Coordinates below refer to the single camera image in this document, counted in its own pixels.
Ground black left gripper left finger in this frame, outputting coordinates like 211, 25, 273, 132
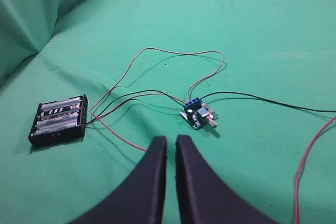
71, 136, 167, 223

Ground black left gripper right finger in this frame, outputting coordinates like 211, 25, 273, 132
176, 135, 275, 223

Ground blue motor controller board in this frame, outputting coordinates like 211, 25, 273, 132
180, 98, 217, 130

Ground silver aa battery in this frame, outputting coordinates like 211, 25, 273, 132
41, 97, 81, 111
36, 118, 77, 130

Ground black battery holder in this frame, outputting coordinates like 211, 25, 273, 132
28, 94, 88, 148

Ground silver AA battery top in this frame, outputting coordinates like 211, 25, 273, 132
41, 97, 81, 111

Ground black striped AA battery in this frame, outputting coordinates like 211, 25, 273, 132
39, 104, 80, 120

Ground green backdrop cloth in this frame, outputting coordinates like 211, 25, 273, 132
1, 0, 335, 96

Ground black wire to turntable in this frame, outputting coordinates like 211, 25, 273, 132
202, 91, 336, 113

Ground black wire battery to board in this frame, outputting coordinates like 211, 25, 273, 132
85, 89, 185, 127

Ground red wire to turntable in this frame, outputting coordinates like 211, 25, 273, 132
294, 115, 336, 224

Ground red wire loop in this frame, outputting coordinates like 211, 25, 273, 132
90, 47, 226, 152

